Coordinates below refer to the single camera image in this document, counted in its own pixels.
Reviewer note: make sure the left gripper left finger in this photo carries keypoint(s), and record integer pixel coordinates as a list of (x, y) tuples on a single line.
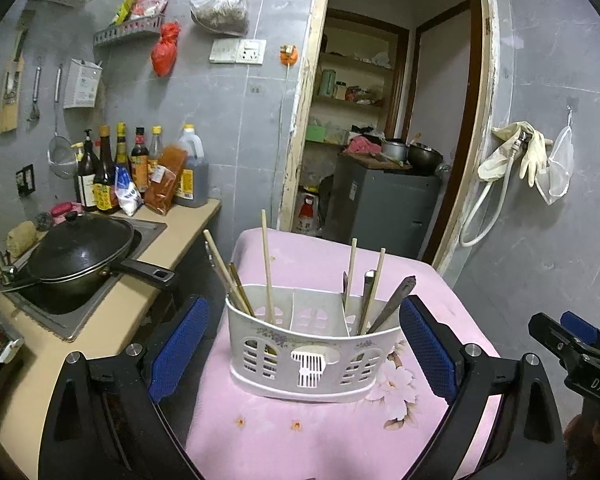
[(172, 345)]

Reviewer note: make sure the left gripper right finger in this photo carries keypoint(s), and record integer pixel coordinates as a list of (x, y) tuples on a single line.
[(435, 347)]

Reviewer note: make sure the white utensil caddy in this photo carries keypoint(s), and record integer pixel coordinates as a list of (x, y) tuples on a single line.
[(312, 353)]

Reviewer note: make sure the ornate silver fork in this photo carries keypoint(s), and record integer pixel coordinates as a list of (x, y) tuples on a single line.
[(402, 291)]

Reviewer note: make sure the right hand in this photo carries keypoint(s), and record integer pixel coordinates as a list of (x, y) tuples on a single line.
[(582, 440)]

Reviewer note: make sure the pink floral table cloth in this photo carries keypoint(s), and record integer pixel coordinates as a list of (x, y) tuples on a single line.
[(238, 435)]

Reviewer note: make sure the steel sink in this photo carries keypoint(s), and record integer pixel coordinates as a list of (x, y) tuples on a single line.
[(75, 279)]

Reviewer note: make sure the upright wooden chopstick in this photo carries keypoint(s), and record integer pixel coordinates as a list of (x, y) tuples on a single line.
[(348, 275)]

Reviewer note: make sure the black wok with lid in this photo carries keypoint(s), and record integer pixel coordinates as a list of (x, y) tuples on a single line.
[(80, 257)]

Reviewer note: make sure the grey cabinet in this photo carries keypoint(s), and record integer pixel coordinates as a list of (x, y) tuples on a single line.
[(380, 208)]

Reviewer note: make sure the white salt bag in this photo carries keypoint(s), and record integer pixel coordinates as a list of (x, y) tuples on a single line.
[(128, 195)]

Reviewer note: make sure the orange spice packet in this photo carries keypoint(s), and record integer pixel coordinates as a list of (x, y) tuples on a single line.
[(165, 179)]

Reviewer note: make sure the dark soy sauce bottle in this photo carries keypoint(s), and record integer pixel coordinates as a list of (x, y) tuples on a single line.
[(105, 177)]

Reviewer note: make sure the large dark vinegar jug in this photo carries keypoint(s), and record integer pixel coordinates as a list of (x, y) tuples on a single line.
[(193, 189)]

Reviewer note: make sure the pink soap dish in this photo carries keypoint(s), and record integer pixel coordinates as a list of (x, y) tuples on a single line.
[(60, 210)]

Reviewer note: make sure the yellow sponge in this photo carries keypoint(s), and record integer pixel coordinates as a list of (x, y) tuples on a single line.
[(21, 238)]

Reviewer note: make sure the clear mesh bag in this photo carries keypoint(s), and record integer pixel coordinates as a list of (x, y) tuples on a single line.
[(553, 181)]

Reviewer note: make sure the red-label sauce bottle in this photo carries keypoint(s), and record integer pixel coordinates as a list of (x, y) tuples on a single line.
[(139, 161)]

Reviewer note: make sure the clear yellow-cap bottle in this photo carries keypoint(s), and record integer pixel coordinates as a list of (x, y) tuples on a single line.
[(155, 148)]

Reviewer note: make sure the yellow-cap sauce bottle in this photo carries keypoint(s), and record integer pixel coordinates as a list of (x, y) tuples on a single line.
[(122, 156)]

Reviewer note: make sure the black pump bottle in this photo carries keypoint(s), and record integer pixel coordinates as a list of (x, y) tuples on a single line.
[(87, 170)]

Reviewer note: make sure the cream rubber gloves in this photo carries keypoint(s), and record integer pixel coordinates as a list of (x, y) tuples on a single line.
[(519, 141)]

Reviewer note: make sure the hanging mesh strainer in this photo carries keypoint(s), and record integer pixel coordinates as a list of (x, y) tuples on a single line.
[(61, 156)]

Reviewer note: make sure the hanging steel utensil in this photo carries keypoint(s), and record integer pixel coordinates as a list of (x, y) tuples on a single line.
[(34, 114)]

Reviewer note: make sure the white hanging box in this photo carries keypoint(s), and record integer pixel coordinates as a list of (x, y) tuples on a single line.
[(82, 84)]

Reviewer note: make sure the hanging knife in sheath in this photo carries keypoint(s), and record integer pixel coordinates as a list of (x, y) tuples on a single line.
[(11, 91)]

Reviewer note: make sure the red plastic bag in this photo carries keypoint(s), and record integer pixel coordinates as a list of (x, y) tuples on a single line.
[(164, 54)]

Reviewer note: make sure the grey plastic bag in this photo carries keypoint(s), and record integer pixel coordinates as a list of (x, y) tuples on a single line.
[(221, 17)]

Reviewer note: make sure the steel utensil handle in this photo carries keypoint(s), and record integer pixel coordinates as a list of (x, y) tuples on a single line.
[(367, 299)]

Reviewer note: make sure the black wall outlet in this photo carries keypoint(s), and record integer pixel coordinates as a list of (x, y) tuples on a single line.
[(25, 181)]

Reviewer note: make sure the white wall socket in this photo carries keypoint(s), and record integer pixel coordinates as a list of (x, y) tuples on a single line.
[(237, 51)]

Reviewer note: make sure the orange wall hook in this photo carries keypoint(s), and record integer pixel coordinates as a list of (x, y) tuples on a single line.
[(288, 55)]

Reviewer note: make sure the wall wire shelf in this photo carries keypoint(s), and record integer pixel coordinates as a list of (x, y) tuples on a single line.
[(147, 26)]

